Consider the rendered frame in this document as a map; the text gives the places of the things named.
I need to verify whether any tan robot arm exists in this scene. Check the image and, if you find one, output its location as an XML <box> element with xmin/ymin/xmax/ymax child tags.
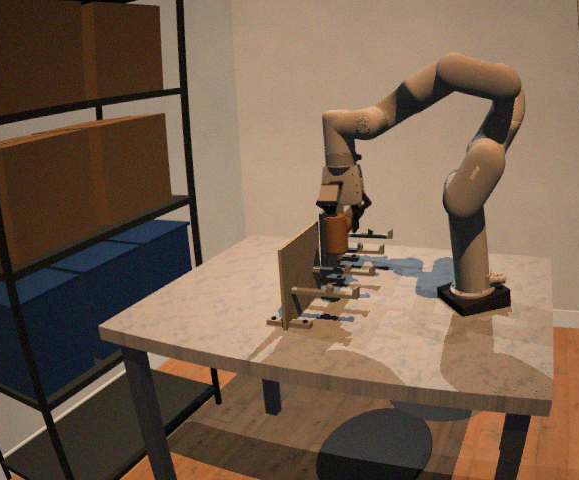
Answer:
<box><xmin>322</xmin><ymin>52</ymin><xmax>525</xmax><ymax>299</ymax></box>

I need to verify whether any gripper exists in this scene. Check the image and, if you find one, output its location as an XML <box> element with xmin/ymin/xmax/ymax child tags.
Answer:
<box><xmin>316</xmin><ymin>163</ymin><xmax>372</xmax><ymax>233</ymax></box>

